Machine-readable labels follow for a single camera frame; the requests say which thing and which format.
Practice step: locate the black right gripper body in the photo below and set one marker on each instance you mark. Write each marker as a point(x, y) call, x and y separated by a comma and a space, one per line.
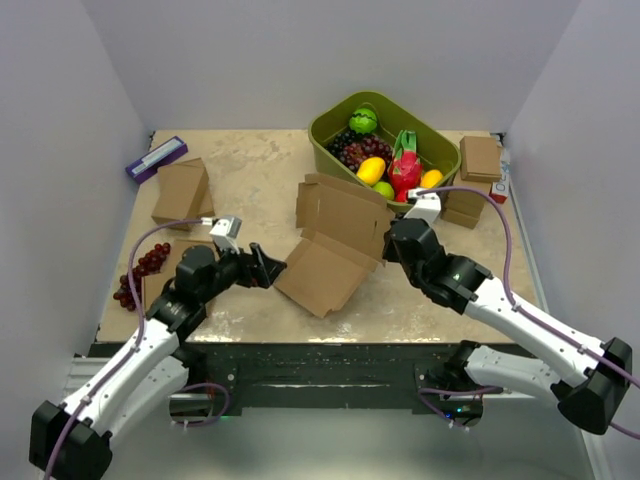
point(390, 254)

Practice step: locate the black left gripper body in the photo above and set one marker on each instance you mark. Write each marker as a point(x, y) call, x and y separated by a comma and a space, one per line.
point(231, 268)

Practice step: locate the brown cardboard box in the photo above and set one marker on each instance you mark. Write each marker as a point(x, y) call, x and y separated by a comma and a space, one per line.
point(342, 227)

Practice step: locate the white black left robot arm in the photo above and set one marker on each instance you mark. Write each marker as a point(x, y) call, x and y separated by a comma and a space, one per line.
point(76, 438)

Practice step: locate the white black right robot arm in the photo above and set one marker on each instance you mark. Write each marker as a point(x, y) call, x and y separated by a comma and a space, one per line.
point(587, 378)

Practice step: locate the cardboard box under upper left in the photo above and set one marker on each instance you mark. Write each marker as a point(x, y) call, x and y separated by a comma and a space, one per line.
point(189, 183)

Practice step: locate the folded cardboard box lower left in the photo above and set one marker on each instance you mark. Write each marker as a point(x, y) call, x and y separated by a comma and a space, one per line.
point(152, 285)

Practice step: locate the folded cardboard box upper left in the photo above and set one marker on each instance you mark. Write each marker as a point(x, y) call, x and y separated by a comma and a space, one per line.
point(165, 208)

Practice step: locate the top cardboard box right stack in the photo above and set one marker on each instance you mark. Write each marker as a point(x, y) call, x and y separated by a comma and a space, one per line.
point(480, 159)

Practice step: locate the purple white flat box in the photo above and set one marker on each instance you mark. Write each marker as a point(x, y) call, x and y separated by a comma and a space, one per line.
point(148, 165)

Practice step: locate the green lime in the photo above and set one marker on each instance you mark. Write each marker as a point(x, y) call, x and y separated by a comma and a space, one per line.
point(385, 189)

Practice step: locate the lower cardboard boxes right stack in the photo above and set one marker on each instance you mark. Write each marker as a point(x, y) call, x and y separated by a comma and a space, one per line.
point(464, 208)

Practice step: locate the orange yellow fruit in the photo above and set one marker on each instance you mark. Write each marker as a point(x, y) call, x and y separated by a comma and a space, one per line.
point(431, 178)

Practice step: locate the pink dragon fruit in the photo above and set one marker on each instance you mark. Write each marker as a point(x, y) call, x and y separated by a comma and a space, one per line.
point(405, 169)

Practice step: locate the yellow mango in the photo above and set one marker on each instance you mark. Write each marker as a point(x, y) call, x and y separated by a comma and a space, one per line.
point(371, 170)

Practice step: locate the red grape bunch on table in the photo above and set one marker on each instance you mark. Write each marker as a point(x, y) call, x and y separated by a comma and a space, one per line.
point(149, 264)

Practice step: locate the red white small carton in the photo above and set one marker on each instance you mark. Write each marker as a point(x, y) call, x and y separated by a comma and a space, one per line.
point(500, 189)

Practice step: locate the red grape bunch in basket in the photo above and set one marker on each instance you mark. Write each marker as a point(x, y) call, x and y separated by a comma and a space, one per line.
point(364, 148)

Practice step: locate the dark purple grape bunch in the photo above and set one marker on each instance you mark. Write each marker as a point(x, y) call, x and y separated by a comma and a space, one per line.
point(337, 145)

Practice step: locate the green black striped fruit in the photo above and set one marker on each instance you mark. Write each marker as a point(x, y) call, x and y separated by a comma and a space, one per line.
point(363, 121)

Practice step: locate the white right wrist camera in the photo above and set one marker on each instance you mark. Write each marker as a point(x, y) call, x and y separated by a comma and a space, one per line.
point(424, 206)

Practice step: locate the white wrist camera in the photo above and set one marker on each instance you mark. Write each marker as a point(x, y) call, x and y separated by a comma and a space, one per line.
point(424, 206)
point(224, 233)

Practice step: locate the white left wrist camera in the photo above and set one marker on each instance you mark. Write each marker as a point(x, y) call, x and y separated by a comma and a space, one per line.
point(224, 233)

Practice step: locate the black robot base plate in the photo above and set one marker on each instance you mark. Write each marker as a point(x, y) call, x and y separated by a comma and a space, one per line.
point(241, 376)

